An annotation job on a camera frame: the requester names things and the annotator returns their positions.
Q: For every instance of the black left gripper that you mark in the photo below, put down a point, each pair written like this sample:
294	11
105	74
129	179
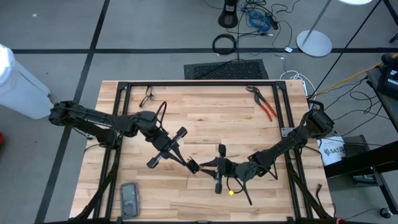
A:
164	144

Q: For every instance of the white floor lamp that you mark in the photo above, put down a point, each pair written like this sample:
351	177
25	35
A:
314	43

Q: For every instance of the black aluminium table frame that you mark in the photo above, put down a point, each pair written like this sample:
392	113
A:
202	84

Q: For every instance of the small white adapter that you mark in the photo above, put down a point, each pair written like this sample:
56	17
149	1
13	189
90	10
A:
288	49

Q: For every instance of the black floor mat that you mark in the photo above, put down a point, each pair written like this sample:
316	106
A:
227	70

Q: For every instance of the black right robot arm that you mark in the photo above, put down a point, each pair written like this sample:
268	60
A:
286	144

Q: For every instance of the thin black slanted pole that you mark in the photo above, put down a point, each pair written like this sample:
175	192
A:
342	53

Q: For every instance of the white trash bin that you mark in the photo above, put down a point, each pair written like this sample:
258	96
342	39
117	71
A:
18	87

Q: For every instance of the black caster wheel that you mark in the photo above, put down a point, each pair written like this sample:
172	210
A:
386	212

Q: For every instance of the black computer desk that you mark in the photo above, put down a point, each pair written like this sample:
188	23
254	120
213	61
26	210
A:
388	102

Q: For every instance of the black side table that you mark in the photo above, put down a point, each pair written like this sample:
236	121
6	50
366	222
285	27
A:
357	158

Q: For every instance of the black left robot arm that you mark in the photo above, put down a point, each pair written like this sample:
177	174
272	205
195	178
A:
93	121

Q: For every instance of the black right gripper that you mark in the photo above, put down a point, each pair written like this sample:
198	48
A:
227	168

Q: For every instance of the black power strip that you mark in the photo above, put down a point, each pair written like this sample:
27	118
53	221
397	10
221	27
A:
273	21

